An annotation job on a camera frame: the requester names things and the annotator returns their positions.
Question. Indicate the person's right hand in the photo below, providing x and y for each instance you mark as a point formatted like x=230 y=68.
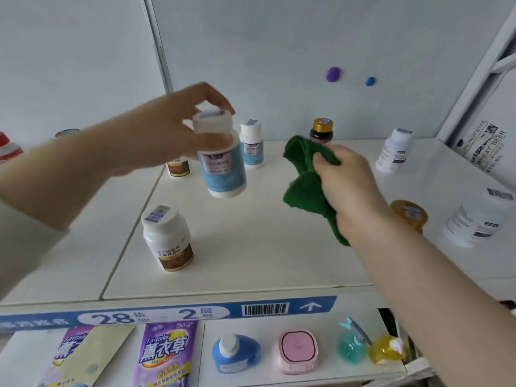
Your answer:
x=350 y=193

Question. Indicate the person's left hand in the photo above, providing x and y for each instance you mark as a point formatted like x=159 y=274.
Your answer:
x=157 y=128

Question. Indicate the person's right thumb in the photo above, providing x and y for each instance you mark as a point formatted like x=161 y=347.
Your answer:
x=322 y=167

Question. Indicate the person's left thumb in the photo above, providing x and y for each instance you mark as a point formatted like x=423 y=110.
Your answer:
x=211 y=143

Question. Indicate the green cloth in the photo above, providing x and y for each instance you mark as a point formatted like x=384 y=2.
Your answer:
x=306 y=185

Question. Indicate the large white bottle blue label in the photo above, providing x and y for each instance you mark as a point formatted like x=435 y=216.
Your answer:
x=223 y=169

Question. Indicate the person's left forearm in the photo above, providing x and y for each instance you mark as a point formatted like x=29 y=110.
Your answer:
x=52 y=177

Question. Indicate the person's right forearm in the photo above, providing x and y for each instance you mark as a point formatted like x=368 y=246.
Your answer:
x=427 y=302

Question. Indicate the dark bottle gold cap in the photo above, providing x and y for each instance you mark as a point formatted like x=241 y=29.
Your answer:
x=321 y=130

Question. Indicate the small white bottle blue label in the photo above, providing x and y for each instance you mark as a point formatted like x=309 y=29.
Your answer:
x=252 y=147

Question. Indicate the white bottle brown label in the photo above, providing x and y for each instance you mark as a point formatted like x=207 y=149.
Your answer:
x=169 y=241
x=178 y=168

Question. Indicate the purple magnet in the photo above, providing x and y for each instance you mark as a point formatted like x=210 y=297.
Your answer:
x=333 y=74

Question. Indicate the blue magnet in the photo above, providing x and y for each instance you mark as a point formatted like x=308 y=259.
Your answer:
x=370 y=81

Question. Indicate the amber bottle gold lid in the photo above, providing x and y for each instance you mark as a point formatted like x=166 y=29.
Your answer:
x=411 y=213

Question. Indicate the grey lidded jar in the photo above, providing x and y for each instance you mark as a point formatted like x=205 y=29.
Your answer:
x=67 y=133

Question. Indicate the white printed carton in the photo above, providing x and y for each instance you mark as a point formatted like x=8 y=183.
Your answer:
x=485 y=147

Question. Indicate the blue shelf label strip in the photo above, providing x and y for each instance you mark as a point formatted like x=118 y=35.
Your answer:
x=161 y=314

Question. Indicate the teal spray bottle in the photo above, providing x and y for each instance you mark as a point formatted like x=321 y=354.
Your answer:
x=350 y=344

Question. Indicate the pink square box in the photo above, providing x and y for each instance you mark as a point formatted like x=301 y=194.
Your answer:
x=296 y=352

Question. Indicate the yellow pump bottle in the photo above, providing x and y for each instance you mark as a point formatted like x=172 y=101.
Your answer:
x=385 y=350

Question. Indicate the red and white container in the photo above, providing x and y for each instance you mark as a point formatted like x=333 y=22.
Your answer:
x=8 y=149

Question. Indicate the blue bottle white cap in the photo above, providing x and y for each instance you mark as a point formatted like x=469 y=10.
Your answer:
x=236 y=354

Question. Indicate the purple detergent pouch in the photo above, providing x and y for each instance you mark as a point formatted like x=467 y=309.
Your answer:
x=167 y=354
x=66 y=354

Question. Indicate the pale yellow pouch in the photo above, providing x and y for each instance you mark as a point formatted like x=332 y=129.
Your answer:
x=98 y=354

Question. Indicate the white metal shelf frame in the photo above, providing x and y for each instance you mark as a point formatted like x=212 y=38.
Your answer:
x=483 y=80

